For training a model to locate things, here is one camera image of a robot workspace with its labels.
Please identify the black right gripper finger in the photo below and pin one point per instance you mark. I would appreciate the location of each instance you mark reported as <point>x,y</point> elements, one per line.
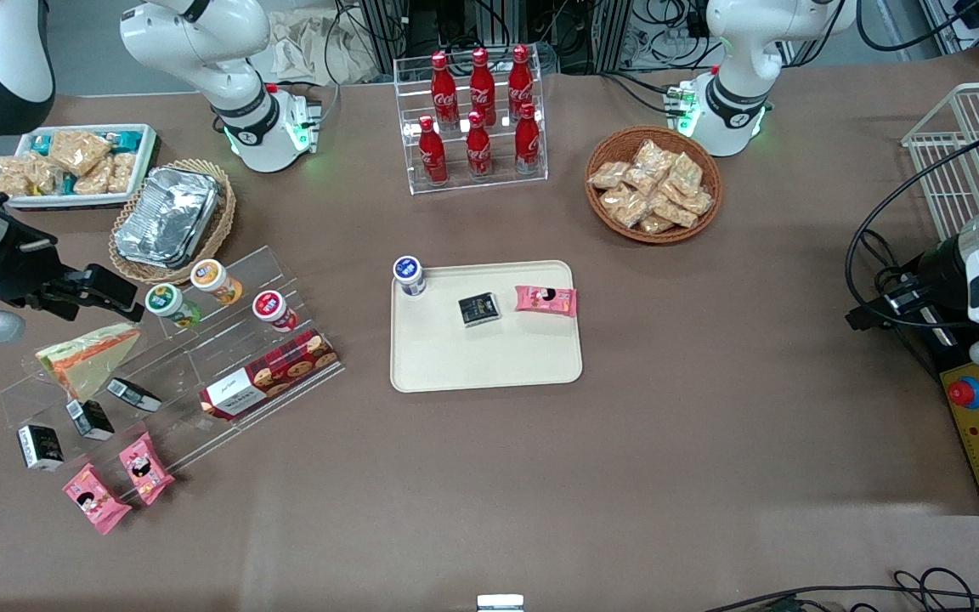
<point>60,306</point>
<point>107,287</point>

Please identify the triangular wrapped sandwich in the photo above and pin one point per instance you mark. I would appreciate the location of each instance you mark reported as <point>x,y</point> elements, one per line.
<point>86,357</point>

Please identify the teal snack packet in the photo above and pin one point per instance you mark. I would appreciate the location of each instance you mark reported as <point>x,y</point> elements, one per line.
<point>127,139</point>
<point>41,144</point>

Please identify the red cola bottle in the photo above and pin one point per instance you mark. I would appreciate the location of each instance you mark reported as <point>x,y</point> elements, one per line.
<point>521,83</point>
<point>478,149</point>
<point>482,85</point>
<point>444,89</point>
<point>527,140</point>
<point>432,153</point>

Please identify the beige plastic serving tray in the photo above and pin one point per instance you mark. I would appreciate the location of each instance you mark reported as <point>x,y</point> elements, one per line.
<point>481,361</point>

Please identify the white rectangular snack tray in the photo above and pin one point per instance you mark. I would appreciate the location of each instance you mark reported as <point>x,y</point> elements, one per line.
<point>143,166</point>

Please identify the orange lid yogurt cup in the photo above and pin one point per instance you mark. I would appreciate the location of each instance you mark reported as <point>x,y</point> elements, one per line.
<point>213,279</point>

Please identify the aluminium frame rack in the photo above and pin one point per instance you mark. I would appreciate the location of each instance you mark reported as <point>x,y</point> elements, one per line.
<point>489,25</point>

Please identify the small black snack box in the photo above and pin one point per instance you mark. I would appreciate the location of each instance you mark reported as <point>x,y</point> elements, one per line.
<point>134,394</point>
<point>479,309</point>
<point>90,420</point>
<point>41,447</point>

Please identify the aluminium foil container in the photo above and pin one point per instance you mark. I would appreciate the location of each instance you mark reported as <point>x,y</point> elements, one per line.
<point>166,217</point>

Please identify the beige crumpled cloth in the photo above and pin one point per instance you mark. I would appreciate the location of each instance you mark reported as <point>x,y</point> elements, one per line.
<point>319,42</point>

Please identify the large rice cracker packet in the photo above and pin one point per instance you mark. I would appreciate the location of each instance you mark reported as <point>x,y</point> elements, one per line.
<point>79,150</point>

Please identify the clear wrapped cracker packet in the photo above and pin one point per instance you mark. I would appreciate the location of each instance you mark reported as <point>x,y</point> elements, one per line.
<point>656,224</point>
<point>653,155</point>
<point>697,202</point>
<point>608,174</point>
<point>687,172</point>
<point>624,206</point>
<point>641,180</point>
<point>673,212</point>

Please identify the green lid yogurt cup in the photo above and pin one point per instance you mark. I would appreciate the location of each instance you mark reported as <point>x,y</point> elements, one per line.
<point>171,304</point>

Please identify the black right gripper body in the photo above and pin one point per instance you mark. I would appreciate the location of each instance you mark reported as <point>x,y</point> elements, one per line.
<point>14,265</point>

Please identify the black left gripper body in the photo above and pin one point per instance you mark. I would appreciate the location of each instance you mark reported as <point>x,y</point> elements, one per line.
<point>936,270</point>

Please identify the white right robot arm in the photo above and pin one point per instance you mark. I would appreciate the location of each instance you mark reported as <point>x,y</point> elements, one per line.
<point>200,42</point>

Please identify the pink snack packet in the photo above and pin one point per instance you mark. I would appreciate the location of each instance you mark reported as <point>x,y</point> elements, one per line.
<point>546,300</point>
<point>146,469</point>
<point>95,500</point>

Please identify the blue lid yogurt cup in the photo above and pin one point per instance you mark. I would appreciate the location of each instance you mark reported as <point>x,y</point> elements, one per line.
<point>409,274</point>

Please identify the red tartan cookie box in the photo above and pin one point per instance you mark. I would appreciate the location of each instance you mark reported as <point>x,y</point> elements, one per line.
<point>273,374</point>

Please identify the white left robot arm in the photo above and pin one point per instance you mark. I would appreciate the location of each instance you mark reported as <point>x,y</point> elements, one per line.
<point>740,85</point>

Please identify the clear acrylic stepped shelf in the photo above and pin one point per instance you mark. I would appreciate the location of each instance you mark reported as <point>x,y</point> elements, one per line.
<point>192,374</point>

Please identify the round brown wicker basket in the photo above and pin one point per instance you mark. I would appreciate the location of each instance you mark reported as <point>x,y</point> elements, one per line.
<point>604,212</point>

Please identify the red lid yogurt cup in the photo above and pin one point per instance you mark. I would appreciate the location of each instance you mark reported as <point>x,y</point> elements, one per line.
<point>273,309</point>

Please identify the clear acrylic bottle rack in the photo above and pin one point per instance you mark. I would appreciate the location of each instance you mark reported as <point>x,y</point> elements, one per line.
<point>409,170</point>

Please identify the white grey device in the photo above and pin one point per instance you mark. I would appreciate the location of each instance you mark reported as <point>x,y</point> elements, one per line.
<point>500,603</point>

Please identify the oval wicker basket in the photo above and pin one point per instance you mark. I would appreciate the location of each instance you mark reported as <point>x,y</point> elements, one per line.
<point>222,217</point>

